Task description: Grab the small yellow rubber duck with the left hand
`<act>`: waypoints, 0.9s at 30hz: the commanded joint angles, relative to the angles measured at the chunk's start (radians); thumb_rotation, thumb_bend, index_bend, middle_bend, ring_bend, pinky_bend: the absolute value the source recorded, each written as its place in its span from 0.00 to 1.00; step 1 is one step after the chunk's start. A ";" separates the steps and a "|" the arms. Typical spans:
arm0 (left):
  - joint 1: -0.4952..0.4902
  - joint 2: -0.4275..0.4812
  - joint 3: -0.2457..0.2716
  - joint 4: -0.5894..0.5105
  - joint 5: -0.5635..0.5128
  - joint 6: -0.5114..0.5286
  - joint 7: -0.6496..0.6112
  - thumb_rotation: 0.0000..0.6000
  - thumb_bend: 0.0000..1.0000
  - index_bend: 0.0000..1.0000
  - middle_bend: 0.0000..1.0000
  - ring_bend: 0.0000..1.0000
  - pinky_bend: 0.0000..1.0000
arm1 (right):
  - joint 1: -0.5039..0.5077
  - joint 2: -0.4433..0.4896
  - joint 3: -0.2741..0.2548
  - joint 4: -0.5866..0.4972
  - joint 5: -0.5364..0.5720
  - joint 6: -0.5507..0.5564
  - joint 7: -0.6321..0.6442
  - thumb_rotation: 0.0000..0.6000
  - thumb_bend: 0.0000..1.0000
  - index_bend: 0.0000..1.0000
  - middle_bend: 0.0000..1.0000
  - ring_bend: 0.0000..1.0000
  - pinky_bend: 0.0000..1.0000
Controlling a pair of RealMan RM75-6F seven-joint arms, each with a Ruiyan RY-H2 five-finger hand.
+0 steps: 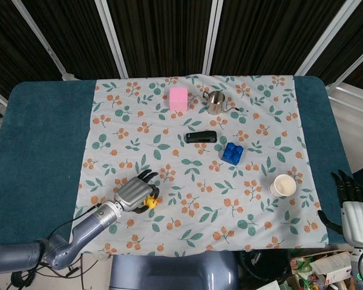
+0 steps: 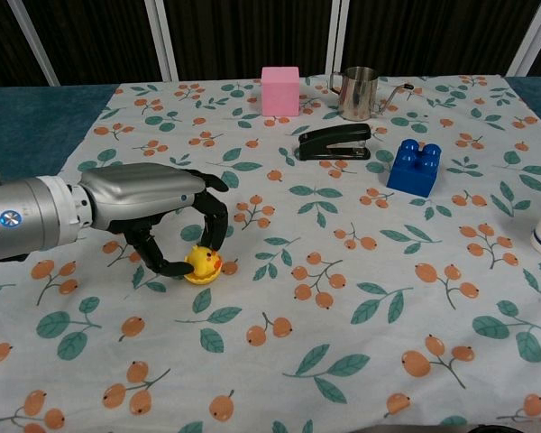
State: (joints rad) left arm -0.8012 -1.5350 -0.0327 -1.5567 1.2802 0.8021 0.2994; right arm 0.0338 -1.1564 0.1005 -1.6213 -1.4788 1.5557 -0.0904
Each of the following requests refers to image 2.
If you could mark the yellow rubber duck toy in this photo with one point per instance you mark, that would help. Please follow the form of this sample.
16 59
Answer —
204 259

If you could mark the yellow scalloped cup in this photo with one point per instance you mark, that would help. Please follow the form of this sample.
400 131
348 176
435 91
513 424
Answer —
203 279

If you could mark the stainless steel pitcher cup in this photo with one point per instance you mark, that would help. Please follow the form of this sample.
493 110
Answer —
358 94

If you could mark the thin metal rod black tip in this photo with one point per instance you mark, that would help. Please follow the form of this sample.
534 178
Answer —
393 95

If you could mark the blue toy building brick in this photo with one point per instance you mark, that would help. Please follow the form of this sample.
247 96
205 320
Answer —
415 171

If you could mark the black stapler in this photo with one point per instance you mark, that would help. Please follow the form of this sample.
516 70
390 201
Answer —
333 140

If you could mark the floral leaf and berry tablecloth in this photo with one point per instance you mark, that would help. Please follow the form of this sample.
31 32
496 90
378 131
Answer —
297 315

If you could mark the pink foam cube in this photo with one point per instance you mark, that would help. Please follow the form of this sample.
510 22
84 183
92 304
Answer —
279 92

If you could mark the black robot body edge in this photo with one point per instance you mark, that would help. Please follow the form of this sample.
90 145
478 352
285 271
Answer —
500 429

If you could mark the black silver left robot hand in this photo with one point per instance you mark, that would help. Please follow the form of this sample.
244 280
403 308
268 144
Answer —
135 194

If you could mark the white metal frame pole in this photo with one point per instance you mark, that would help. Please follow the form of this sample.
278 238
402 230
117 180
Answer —
532 43
162 40
337 36
33 43

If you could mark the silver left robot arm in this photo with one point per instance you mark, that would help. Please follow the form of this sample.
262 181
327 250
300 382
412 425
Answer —
27 216

